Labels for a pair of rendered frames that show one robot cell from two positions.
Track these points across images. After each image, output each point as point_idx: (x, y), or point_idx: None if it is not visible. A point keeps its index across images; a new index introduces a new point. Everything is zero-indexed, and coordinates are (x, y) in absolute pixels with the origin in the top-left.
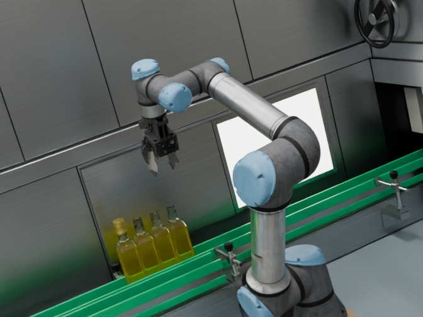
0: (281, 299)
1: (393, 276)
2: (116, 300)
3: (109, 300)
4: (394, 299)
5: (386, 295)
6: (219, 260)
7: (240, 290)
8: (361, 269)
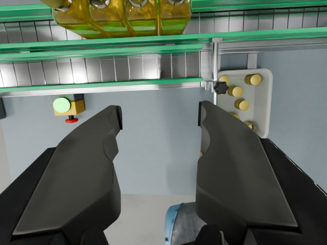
0: None
1: (324, 123)
2: (58, 56)
3: (46, 56)
4: (297, 155)
5: (297, 146)
6: (200, 81)
7: (165, 244)
8: (319, 88)
